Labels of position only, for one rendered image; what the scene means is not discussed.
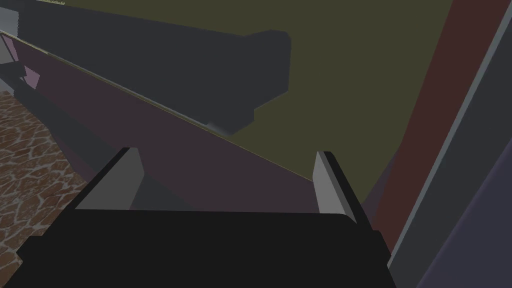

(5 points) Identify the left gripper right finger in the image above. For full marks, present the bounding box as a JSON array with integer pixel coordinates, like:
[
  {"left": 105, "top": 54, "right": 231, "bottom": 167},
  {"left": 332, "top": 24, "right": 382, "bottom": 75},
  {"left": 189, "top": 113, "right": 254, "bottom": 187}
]
[{"left": 312, "top": 150, "right": 373, "bottom": 232}]

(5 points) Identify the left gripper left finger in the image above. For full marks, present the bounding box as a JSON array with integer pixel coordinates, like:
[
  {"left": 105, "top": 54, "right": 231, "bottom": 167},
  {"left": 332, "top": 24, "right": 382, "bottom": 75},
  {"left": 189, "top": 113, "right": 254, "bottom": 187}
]
[{"left": 74, "top": 147, "right": 145, "bottom": 211}]

